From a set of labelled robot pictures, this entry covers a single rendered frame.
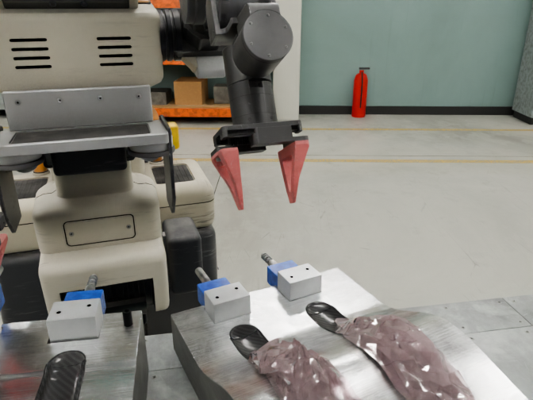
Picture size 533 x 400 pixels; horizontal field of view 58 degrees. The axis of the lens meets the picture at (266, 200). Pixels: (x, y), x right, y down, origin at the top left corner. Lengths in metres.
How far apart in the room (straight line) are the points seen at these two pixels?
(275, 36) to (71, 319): 0.37
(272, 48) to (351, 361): 0.34
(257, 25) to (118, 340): 0.37
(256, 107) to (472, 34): 5.61
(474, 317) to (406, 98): 5.32
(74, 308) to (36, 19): 0.45
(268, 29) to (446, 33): 5.53
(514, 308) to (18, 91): 0.82
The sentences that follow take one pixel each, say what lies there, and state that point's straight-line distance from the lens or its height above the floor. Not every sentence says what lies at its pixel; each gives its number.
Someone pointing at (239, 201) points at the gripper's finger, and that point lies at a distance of 0.58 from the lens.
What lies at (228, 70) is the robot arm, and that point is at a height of 1.15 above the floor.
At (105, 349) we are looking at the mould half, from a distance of 0.55.
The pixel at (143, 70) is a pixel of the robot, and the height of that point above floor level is 1.12.
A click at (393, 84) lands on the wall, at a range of 5.95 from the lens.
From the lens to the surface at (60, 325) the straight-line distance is 0.57.
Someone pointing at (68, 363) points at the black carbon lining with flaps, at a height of 0.89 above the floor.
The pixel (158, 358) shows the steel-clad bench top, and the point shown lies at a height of 0.80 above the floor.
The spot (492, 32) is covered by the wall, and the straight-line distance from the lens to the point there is 6.22.
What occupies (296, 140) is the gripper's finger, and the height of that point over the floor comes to 1.07.
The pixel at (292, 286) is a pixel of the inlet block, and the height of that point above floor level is 0.88.
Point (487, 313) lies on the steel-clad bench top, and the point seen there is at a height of 0.80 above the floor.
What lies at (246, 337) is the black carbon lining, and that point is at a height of 0.85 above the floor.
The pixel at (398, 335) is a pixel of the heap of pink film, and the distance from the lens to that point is 0.52.
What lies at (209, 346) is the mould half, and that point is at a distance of 0.59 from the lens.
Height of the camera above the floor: 1.22
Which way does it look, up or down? 22 degrees down
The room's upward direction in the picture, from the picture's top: straight up
